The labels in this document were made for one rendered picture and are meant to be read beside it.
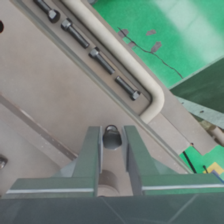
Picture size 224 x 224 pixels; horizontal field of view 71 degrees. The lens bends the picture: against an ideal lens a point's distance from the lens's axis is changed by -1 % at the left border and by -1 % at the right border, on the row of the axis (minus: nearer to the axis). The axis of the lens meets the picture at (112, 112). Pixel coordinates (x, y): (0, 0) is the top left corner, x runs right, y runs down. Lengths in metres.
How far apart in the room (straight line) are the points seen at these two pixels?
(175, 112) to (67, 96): 0.23
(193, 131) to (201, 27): 1.49
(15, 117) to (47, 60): 0.07
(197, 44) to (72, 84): 1.64
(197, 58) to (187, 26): 0.30
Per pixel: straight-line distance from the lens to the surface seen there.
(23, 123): 0.18
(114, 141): 0.15
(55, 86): 0.18
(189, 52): 1.72
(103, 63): 0.28
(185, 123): 0.35
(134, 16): 1.62
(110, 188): 0.18
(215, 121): 0.49
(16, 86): 0.19
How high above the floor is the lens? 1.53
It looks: 75 degrees down
